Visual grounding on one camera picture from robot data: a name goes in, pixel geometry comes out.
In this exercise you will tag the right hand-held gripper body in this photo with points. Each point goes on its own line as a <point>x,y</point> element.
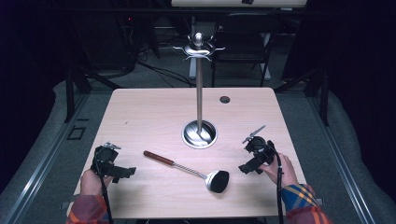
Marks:
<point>261,152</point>

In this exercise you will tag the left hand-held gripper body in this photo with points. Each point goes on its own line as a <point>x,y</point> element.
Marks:
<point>104,160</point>

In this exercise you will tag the person's left hand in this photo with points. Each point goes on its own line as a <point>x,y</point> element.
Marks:
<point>91,185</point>

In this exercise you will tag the person's right hand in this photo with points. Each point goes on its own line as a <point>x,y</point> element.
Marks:
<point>286,172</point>

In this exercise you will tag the steel utensil stand with hooks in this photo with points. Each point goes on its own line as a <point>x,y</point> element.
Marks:
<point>199,93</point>

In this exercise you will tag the black chair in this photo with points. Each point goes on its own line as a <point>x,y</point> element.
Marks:
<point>243,40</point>

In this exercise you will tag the aluminium floor rail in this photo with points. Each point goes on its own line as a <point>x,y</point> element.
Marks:
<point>342,174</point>
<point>37,177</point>

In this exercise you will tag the black metal frame stand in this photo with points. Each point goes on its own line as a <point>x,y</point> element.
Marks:
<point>323,99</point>
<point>70,93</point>

